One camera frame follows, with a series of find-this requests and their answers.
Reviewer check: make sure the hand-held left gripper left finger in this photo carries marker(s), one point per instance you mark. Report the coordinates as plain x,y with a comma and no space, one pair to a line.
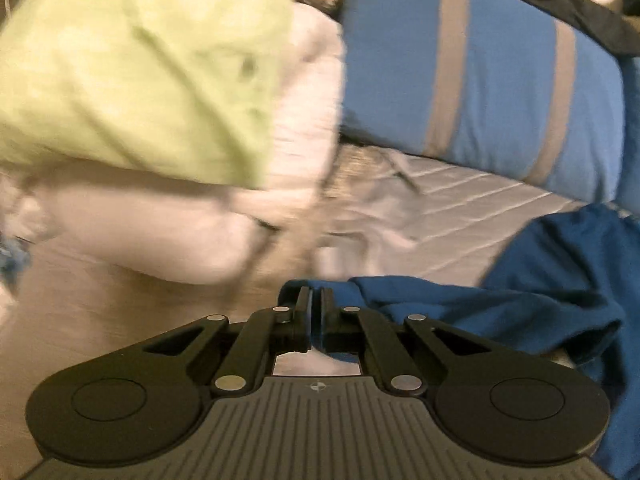
303,305

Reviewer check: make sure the light green garment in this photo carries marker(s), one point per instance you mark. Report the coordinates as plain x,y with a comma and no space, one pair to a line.
140,60

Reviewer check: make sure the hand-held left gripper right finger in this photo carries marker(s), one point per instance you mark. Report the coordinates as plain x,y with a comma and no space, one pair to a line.
326,306

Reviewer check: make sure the grey quilted bed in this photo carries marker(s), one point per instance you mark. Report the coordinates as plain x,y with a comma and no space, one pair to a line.
465,200

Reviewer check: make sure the blue grey-striped pillow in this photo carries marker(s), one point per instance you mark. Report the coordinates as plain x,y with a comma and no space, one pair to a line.
500,75

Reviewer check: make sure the white garment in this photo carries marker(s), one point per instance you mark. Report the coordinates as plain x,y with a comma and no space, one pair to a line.
210,200

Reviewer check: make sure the black garment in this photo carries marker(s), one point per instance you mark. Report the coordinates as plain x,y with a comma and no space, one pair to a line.
565,7

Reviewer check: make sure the dark blue garment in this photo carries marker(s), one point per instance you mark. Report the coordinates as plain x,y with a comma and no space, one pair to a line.
545,290

